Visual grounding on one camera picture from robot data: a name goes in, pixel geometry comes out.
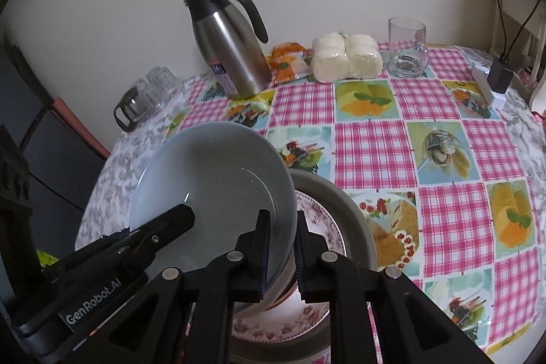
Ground bag of steamed buns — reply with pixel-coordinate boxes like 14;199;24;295
310;31;383;83

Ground clear glass cup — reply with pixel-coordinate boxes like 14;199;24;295
144;67;168;104
160;67;180;100

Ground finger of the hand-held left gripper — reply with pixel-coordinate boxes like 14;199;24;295
100;204;196;266

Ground black cable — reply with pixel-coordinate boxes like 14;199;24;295
508;0;544;58
490;0;509;60

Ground stainless steel thermos jug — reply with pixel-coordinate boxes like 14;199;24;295
184;0;270;100

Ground black power adapter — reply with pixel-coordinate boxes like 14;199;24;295
488;56;513;94

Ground glass teapot with black handle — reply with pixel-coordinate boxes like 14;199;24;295
113;85;160;133

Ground pink checked tablecloth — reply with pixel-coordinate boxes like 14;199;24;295
162;44;546;356

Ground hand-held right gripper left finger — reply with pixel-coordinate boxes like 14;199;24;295
87;209;272;364

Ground green packet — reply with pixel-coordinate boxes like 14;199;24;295
36;249;60;267

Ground white square bowl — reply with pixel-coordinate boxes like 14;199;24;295
129;122;298;314

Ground dark cabinet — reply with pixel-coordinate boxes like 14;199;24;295
0;27;112;305

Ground white power strip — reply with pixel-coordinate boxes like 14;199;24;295
471;64;508;109

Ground clear glass mug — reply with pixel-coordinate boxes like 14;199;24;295
387;17;429;78

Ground orange snack packet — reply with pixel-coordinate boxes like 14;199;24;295
268;42;314;85

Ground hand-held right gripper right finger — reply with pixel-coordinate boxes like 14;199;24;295
294;210;480;364

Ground floral rim round plate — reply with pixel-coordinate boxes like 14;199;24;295
230;191;346;343

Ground stainless steel plate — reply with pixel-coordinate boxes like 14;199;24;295
230;170;378;364

